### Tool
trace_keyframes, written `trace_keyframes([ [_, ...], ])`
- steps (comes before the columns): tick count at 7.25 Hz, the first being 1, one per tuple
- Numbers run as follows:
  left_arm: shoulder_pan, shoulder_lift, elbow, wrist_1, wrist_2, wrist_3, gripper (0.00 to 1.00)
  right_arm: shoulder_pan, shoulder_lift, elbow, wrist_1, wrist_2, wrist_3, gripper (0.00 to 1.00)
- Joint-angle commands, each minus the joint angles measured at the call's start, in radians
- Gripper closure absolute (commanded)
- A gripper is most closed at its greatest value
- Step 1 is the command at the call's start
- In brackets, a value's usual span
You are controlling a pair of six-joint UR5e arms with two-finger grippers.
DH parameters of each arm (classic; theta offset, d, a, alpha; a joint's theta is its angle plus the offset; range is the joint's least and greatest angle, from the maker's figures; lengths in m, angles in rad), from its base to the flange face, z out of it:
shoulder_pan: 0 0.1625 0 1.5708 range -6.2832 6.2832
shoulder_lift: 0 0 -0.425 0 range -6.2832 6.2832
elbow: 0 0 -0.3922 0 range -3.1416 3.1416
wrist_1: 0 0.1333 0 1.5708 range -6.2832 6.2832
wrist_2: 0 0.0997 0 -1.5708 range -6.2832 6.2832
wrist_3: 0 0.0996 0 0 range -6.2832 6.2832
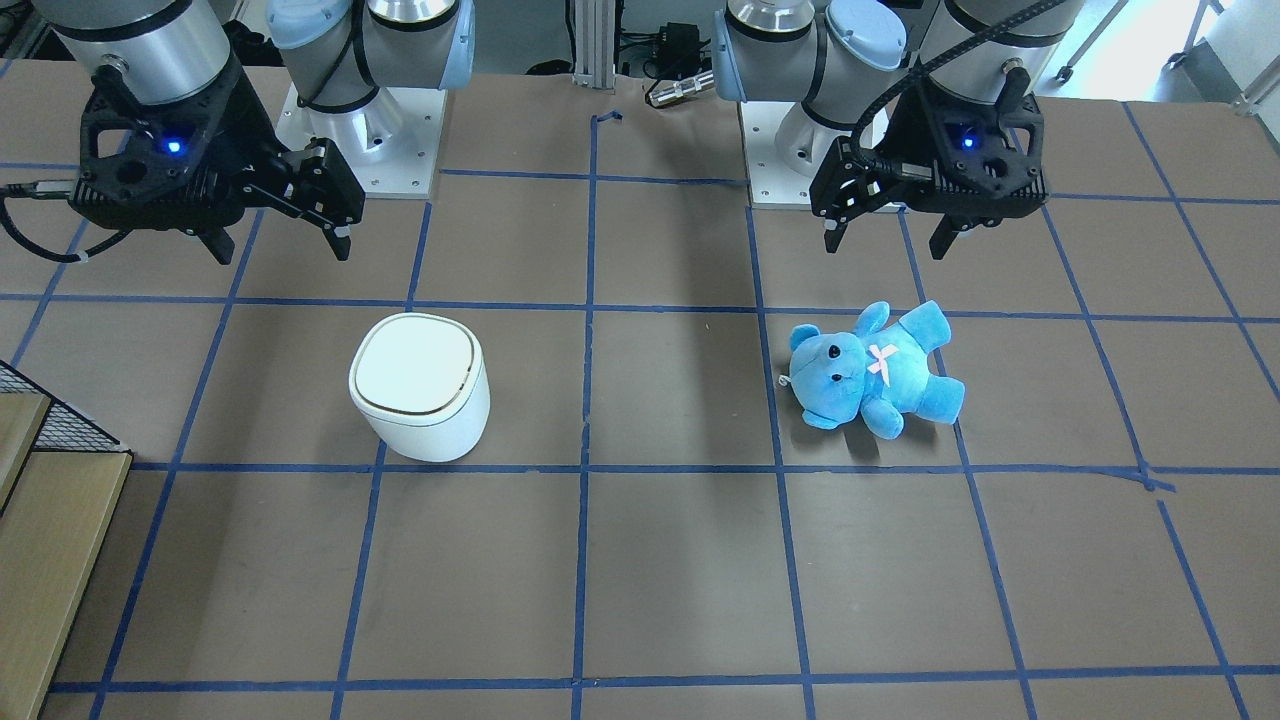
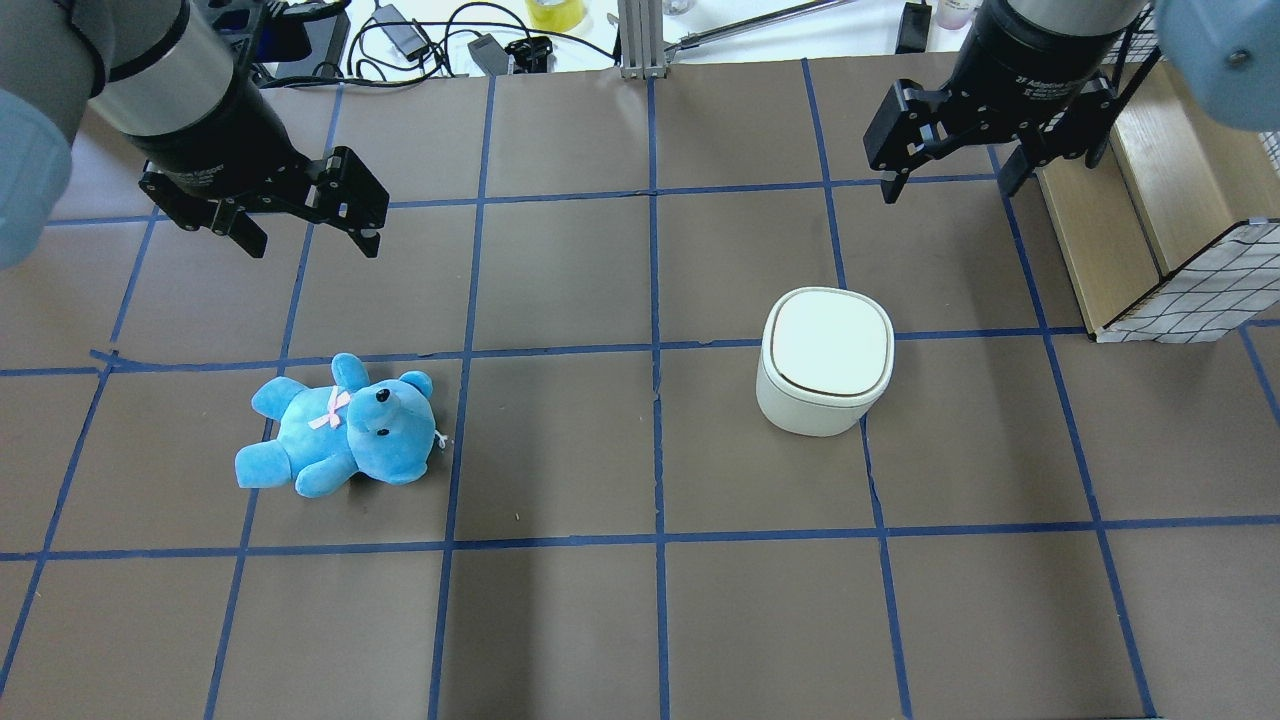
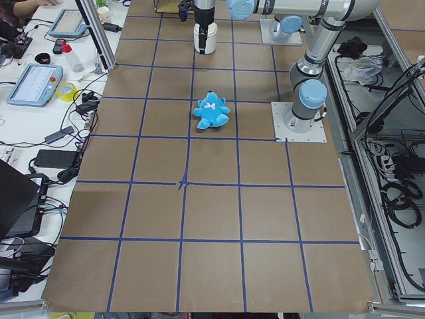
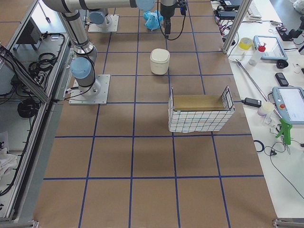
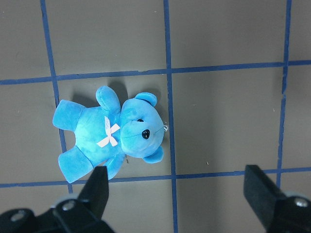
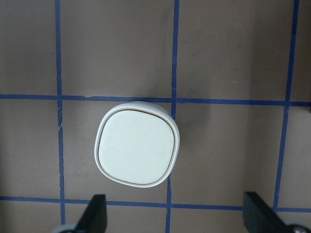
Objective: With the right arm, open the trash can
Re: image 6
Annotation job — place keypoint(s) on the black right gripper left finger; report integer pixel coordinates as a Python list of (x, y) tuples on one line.
[(94, 218)]

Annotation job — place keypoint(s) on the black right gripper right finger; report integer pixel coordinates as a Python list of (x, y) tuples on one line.
[(258, 217)]

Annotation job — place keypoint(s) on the white trash can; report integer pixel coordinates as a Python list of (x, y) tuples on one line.
[(137, 144)]

